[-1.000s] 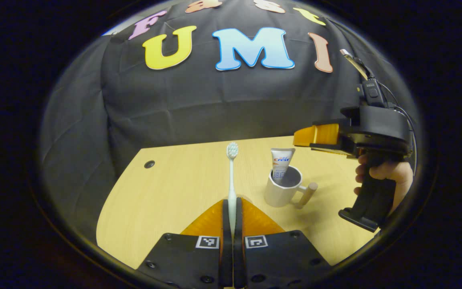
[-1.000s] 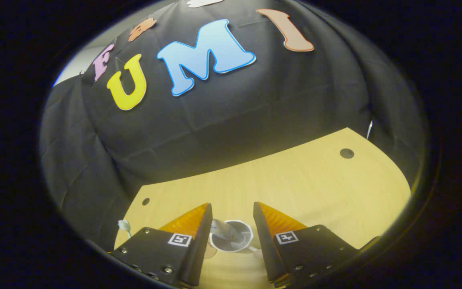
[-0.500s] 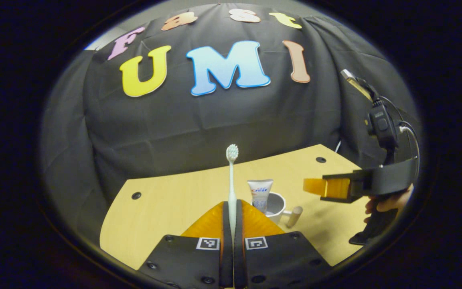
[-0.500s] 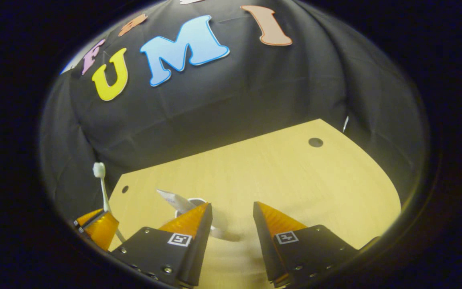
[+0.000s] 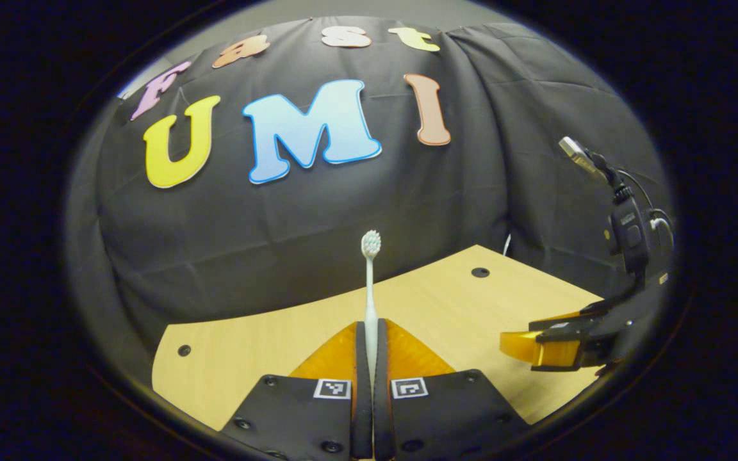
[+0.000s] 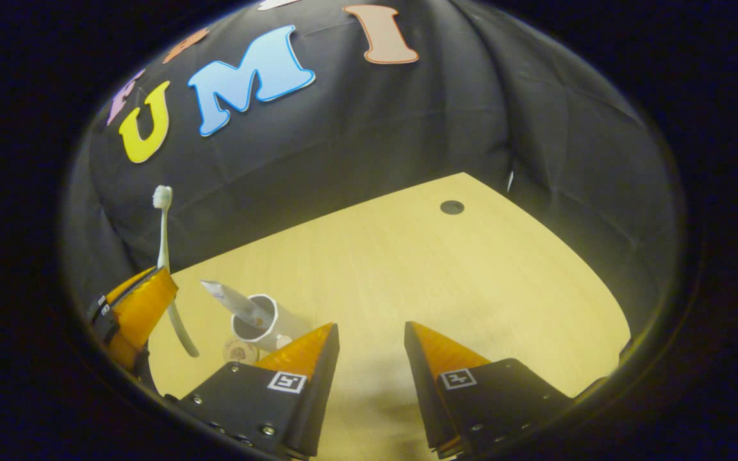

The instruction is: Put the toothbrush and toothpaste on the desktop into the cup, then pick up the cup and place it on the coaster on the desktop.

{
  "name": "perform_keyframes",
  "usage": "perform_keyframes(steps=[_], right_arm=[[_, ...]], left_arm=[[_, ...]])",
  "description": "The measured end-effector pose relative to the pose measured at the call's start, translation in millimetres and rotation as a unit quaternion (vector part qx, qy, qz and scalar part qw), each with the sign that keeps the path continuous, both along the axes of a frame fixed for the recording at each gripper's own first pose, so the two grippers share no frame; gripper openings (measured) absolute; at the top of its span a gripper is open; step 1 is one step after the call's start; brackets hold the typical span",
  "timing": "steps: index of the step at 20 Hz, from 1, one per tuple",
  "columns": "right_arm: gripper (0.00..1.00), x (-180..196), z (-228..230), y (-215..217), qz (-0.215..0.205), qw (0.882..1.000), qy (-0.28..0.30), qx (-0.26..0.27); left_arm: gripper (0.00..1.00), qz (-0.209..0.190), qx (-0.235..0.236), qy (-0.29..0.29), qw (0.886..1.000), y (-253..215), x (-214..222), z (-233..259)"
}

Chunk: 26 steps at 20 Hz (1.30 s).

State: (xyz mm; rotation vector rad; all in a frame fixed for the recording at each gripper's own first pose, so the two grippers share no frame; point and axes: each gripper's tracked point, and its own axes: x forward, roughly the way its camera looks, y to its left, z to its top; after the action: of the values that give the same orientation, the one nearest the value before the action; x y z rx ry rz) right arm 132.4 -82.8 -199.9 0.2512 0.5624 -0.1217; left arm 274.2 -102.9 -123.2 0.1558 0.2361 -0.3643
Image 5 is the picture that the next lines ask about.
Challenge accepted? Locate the pale toothbrush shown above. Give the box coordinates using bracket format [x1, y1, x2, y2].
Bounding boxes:
[361, 230, 382, 385]

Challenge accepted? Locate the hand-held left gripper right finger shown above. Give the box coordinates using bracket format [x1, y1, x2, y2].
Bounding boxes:
[374, 318, 533, 460]

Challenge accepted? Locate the black backdrop cloth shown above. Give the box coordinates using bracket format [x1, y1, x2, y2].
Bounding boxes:
[65, 16, 676, 385]

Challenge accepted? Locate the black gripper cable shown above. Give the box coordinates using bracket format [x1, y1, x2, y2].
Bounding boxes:
[618, 169, 675, 252]

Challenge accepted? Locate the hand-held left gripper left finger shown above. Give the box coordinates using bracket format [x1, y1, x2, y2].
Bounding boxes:
[218, 320, 374, 460]

